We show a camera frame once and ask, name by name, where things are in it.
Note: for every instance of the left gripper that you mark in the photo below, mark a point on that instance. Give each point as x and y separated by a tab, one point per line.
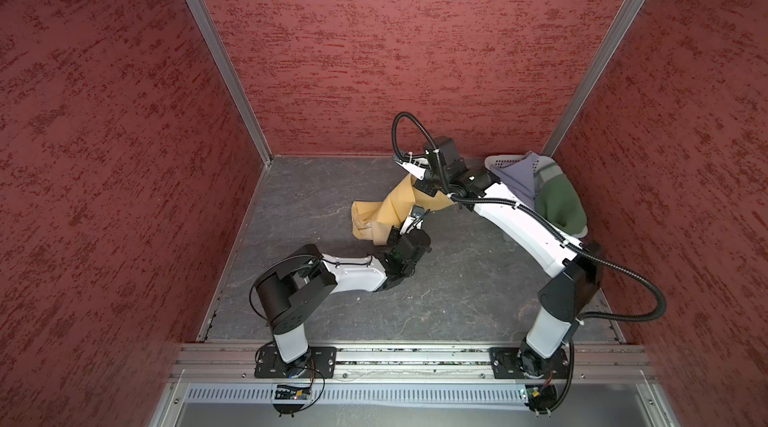
391	239

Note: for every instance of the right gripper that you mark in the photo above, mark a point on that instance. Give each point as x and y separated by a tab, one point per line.
424	185

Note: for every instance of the yellow skirt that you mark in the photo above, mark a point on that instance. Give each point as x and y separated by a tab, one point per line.
373	220

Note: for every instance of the white plastic basket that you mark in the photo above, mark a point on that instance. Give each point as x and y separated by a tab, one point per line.
540	183

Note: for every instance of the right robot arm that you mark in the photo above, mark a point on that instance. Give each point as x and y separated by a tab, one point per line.
574	278

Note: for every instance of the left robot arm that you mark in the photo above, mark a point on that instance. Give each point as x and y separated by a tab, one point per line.
291	290

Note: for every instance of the lavender skirt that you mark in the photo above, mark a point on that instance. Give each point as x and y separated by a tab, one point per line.
524	175

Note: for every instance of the green skirt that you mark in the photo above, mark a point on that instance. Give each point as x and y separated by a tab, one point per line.
558	202

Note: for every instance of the left small circuit board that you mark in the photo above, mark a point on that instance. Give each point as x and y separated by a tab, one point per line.
293	393

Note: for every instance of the small circuit board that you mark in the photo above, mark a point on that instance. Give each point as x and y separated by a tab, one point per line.
293	393
538	397

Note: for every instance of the right small circuit board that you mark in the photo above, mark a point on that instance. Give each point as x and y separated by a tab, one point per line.
538	397

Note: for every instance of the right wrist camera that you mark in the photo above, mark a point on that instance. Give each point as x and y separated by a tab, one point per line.
416	166

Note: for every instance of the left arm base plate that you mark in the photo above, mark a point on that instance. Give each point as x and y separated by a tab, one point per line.
317	362

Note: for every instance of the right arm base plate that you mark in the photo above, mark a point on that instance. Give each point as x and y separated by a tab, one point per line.
507	362

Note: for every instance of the aluminium front rail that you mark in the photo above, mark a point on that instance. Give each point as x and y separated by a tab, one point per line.
455	363

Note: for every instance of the left corner aluminium post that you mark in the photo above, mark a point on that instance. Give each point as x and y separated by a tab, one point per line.
223	62

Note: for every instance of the corner aluminium post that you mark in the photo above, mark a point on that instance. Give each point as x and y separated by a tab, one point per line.
223	62
611	41

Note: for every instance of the right corner aluminium post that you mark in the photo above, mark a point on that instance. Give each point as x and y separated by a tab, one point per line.
611	41

